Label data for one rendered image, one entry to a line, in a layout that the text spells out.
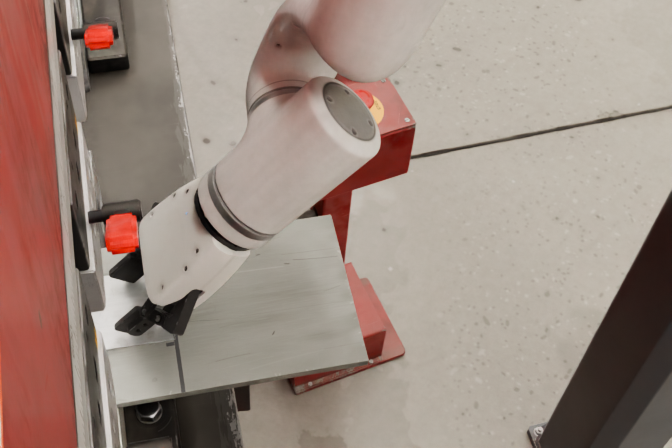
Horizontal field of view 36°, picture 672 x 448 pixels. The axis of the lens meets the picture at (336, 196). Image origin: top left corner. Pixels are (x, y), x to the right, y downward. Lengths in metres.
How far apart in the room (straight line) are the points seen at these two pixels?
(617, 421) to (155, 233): 1.00
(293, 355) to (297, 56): 0.30
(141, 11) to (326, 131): 0.72
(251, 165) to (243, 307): 0.23
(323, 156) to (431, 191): 1.57
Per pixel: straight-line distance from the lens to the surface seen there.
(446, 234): 2.35
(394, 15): 0.75
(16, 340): 0.41
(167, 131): 1.37
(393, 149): 1.53
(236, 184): 0.90
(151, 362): 1.04
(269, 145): 0.87
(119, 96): 1.41
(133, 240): 0.74
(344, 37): 0.77
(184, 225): 0.96
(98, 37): 0.87
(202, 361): 1.04
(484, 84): 2.65
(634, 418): 1.76
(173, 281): 0.96
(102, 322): 1.07
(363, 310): 2.08
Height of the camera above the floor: 1.93
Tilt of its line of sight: 54 degrees down
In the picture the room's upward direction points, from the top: 5 degrees clockwise
